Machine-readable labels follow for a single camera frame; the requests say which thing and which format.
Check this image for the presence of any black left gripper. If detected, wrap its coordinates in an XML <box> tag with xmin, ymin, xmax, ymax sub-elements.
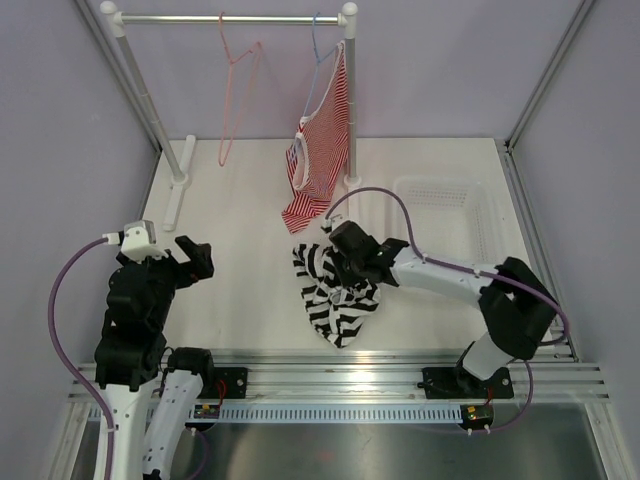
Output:
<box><xmin>135</xmin><ymin>235</ymin><xmax>213</xmax><ymax>328</ymax></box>

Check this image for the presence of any black white striped tank top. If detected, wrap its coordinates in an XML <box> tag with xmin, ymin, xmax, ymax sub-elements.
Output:
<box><xmin>292</xmin><ymin>243</ymin><xmax>381</xmax><ymax>349</ymax></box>

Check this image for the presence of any pink wire hanger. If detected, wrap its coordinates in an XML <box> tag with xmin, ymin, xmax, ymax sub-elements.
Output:
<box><xmin>217</xmin><ymin>12</ymin><xmax>263</xmax><ymax>168</ymax></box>

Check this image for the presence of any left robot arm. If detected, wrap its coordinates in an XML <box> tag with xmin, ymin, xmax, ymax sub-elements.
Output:
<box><xmin>94</xmin><ymin>235</ymin><xmax>216</xmax><ymax>479</ymax></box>

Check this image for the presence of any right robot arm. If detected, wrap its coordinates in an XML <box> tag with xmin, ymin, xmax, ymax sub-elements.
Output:
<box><xmin>329</xmin><ymin>221</ymin><xmax>557</xmax><ymax>400</ymax></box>

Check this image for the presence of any red white striped tank top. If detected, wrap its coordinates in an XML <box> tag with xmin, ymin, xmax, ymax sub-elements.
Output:
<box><xmin>281</xmin><ymin>41</ymin><xmax>349</xmax><ymax>234</ymax></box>

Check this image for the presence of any white plastic basket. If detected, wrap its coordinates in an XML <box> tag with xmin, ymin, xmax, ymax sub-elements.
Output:
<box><xmin>388</xmin><ymin>175</ymin><xmax>506</xmax><ymax>264</ymax></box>

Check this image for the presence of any white and silver clothes rack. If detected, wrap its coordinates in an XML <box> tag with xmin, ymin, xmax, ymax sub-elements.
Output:
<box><xmin>100</xmin><ymin>1</ymin><xmax>361</xmax><ymax>232</ymax></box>

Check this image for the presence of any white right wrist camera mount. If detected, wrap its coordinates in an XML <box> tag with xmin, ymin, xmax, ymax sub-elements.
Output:
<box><xmin>321</xmin><ymin>214</ymin><xmax>347</xmax><ymax>234</ymax></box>

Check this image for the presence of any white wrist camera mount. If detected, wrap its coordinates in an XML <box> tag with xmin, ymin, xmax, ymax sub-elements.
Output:
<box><xmin>102</xmin><ymin>220</ymin><xmax>169</xmax><ymax>263</ymax></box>
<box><xmin>321</xmin><ymin>214</ymin><xmax>347</xmax><ymax>234</ymax></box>

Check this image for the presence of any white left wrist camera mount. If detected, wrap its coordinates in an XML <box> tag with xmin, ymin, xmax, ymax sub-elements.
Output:
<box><xmin>102</xmin><ymin>220</ymin><xmax>169</xmax><ymax>263</ymax></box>

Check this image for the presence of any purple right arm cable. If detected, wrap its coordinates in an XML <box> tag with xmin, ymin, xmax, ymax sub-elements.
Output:
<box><xmin>327</xmin><ymin>187</ymin><xmax>571</xmax><ymax>431</ymax></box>

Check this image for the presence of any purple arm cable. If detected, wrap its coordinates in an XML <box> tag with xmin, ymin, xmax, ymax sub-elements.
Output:
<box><xmin>49</xmin><ymin>237</ymin><xmax>116</xmax><ymax>480</ymax></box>
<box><xmin>327</xmin><ymin>187</ymin><xmax>571</xmax><ymax>431</ymax></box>

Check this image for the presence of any aluminium mounting rail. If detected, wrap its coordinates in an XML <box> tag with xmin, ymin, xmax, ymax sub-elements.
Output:
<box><xmin>67</xmin><ymin>349</ymin><xmax>611</xmax><ymax>404</ymax></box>

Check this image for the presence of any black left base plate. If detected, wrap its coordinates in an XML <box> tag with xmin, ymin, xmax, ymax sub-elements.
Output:
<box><xmin>198</xmin><ymin>367</ymin><xmax>249</xmax><ymax>400</ymax></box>

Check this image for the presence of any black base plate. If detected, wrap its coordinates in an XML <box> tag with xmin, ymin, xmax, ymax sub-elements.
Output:
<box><xmin>417</xmin><ymin>367</ymin><xmax>514</xmax><ymax>400</ymax></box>
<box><xmin>198</xmin><ymin>367</ymin><xmax>249</xmax><ymax>400</ymax></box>

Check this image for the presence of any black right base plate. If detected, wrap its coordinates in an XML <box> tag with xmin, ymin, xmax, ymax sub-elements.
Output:
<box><xmin>417</xmin><ymin>367</ymin><xmax>514</xmax><ymax>400</ymax></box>

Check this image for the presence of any white slotted cable duct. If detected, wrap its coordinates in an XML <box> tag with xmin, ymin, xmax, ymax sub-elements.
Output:
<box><xmin>186</xmin><ymin>403</ymin><xmax>462</xmax><ymax>425</ymax></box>

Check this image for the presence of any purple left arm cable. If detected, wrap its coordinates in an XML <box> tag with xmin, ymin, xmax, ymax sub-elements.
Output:
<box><xmin>49</xmin><ymin>237</ymin><xmax>116</xmax><ymax>480</ymax></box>

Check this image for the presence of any blue wire hanger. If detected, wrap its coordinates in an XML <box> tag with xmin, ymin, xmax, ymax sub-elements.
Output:
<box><xmin>299</xmin><ymin>12</ymin><xmax>340</xmax><ymax>127</ymax></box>

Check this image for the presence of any left aluminium frame post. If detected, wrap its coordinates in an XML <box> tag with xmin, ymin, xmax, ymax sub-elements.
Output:
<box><xmin>72</xmin><ymin>0</ymin><xmax>162</xmax><ymax>154</ymax></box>

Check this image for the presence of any aluminium frame post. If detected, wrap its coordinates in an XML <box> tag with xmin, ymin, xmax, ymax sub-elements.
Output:
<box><xmin>504</xmin><ymin>0</ymin><xmax>599</xmax><ymax>154</ymax></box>
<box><xmin>72</xmin><ymin>0</ymin><xmax>162</xmax><ymax>154</ymax></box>

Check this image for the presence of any right aluminium frame post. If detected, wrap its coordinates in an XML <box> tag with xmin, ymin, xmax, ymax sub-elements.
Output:
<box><xmin>504</xmin><ymin>0</ymin><xmax>599</xmax><ymax>154</ymax></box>

